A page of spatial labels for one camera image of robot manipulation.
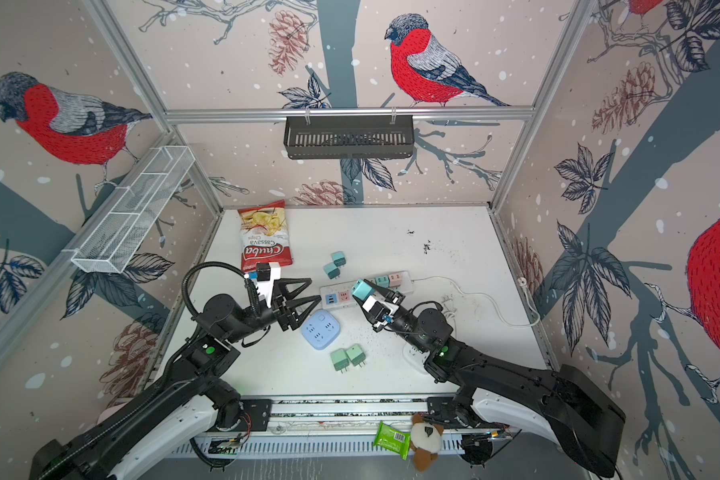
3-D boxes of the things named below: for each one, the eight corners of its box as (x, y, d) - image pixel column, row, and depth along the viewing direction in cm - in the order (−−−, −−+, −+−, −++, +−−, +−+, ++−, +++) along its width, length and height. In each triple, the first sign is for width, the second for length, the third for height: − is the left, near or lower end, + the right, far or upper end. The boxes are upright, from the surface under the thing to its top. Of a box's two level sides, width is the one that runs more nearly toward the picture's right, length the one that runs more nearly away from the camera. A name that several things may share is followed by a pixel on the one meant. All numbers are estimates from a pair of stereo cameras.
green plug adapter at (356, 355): (355, 370, 82) (355, 368, 80) (346, 353, 85) (345, 350, 83) (368, 362, 84) (368, 359, 82) (358, 345, 87) (358, 342, 85)
